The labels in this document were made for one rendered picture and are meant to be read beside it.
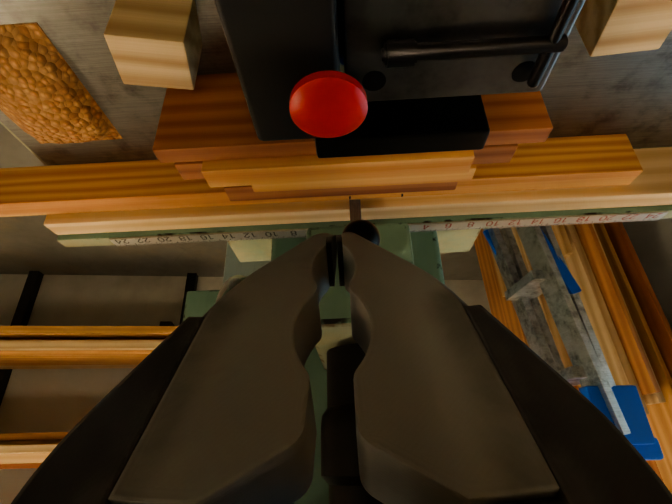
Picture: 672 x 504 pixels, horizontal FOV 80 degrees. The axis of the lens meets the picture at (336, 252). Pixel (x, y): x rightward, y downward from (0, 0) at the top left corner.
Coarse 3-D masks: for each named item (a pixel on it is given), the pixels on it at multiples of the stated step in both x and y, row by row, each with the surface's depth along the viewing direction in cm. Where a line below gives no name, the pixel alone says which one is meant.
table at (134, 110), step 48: (0, 0) 23; (48, 0) 23; (96, 0) 23; (96, 48) 26; (576, 48) 27; (96, 96) 30; (144, 96) 30; (576, 96) 31; (624, 96) 31; (48, 144) 34; (96, 144) 34; (144, 144) 34
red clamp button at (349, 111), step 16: (304, 80) 14; (320, 80) 14; (336, 80) 14; (352, 80) 14; (304, 96) 15; (320, 96) 15; (336, 96) 15; (352, 96) 15; (304, 112) 15; (320, 112) 15; (336, 112) 15; (352, 112) 15; (304, 128) 16; (320, 128) 16; (336, 128) 16; (352, 128) 16
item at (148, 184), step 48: (528, 144) 34; (576, 144) 34; (624, 144) 34; (0, 192) 35; (48, 192) 35; (96, 192) 34; (144, 192) 34; (192, 192) 34; (432, 192) 35; (480, 192) 35
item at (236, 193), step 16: (240, 192) 32; (256, 192) 32; (272, 192) 32; (288, 192) 32; (304, 192) 32; (320, 192) 32; (336, 192) 32; (352, 192) 33; (368, 192) 33; (384, 192) 33; (400, 192) 33
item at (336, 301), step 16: (384, 224) 27; (400, 224) 27; (384, 240) 26; (400, 240) 26; (400, 256) 26; (336, 272) 26; (336, 288) 25; (320, 304) 25; (336, 304) 25; (336, 320) 24; (336, 336) 26; (320, 352) 30
